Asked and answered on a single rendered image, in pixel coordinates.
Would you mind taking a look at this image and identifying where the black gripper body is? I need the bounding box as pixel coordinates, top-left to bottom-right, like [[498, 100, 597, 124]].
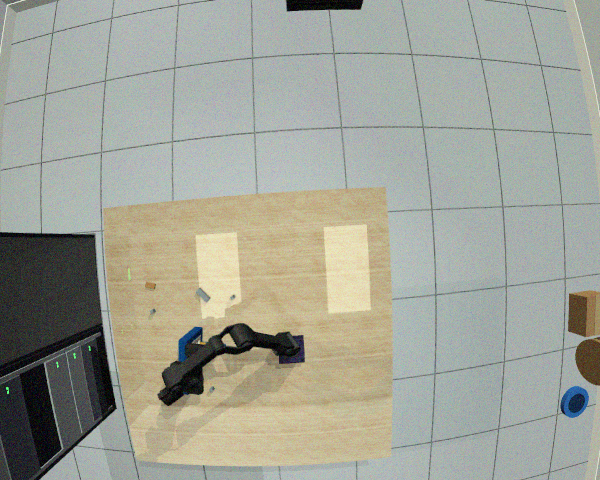
[[185, 343, 204, 395]]

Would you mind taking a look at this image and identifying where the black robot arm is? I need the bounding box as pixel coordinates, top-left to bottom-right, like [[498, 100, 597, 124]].
[[157, 323, 301, 406]]

